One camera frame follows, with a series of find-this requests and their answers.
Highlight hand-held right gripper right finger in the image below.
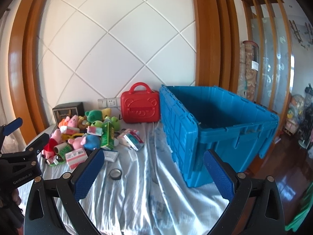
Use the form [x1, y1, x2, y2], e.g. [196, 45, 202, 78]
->
[204, 149, 286, 235]

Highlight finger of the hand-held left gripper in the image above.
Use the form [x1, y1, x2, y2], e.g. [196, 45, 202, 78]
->
[24, 133, 50, 154]
[0, 118, 23, 153]

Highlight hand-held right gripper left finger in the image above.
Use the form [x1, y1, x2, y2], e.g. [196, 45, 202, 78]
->
[24, 149, 105, 235]

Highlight blue plastic storage crate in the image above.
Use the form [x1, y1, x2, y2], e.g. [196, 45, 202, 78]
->
[159, 85, 280, 189]

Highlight person's left hand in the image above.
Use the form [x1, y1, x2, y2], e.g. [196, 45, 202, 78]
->
[0, 188, 24, 230]

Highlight pig plush in red dress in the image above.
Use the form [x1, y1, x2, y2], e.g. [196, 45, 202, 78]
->
[42, 129, 63, 158]

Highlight pink and red box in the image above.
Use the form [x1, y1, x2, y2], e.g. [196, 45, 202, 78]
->
[66, 149, 88, 169]

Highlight flat white box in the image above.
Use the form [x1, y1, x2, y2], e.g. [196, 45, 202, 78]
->
[103, 150, 119, 162]

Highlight green striped roll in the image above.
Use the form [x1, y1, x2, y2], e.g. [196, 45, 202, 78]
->
[56, 147, 74, 163]

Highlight blue round plush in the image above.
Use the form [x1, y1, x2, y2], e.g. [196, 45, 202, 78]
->
[84, 135, 101, 150]

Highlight pink pig plush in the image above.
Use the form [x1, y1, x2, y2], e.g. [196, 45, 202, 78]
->
[68, 137, 87, 150]

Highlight yellow plastic clip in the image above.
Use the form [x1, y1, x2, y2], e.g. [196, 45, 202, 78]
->
[62, 133, 84, 141]

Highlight pink and white tissue pack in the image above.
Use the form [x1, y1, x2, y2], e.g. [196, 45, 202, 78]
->
[61, 126, 80, 135]

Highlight pig plush in orange dress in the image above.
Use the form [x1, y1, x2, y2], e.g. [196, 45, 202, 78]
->
[59, 115, 80, 129]

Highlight dark box with gold print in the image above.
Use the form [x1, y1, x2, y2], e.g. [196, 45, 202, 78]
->
[52, 102, 84, 126]

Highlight tall green carton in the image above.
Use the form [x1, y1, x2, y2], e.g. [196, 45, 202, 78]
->
[101, 121, 115, 151]

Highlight small brown plush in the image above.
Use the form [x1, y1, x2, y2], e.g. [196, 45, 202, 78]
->
[78, 115, 90, 130]

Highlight white and teal toothpaste box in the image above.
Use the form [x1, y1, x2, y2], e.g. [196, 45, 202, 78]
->
[123, 128, 145, 151]

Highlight dark green frog plush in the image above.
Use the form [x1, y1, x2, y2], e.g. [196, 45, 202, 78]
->
[85, 109, 104, 124]

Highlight pale window curtain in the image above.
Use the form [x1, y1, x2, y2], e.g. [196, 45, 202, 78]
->
[0, 20, 15, 128]

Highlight red small suitcase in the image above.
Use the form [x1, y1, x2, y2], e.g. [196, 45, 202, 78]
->
[121, 82, 161, 124]

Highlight green plastic stool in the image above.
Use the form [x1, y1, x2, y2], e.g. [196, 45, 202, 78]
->
[285, 188, 313, 232]

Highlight bag of plush toys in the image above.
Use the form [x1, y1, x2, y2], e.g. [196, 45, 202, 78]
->
[285, 94, 307, 137]

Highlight rolled patterned carpet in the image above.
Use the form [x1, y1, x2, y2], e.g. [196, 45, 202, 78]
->
[238, 40, 259, 101]

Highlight wooden screen with frosted glass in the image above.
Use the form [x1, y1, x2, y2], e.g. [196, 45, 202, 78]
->
[241, 0, 294, 119]

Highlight brown wooden wall frame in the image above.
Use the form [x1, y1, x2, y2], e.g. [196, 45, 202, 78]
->
[7, 0, 241, 137]

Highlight dark wall coat hooks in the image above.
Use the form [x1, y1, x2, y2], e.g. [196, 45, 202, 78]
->
[289, 19, 313, 50]

